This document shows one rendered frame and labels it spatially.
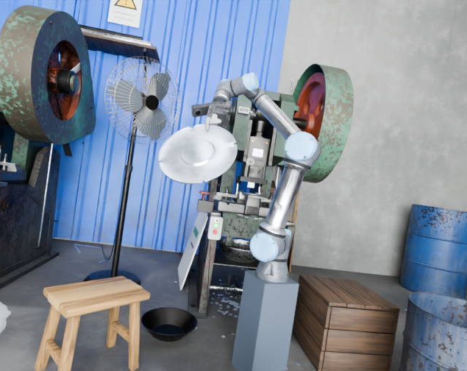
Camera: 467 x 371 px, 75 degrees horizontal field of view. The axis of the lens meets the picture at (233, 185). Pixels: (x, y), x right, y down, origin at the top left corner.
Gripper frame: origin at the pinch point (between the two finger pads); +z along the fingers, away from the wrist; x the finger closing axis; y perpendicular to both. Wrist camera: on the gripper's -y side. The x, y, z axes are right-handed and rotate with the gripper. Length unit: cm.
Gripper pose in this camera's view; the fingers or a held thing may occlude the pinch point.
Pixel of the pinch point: (205, 129)
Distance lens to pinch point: 121.0
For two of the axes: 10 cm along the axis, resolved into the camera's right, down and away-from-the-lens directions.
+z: -1.5, 7.1, -6.9
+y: 9.9, 1.5, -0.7
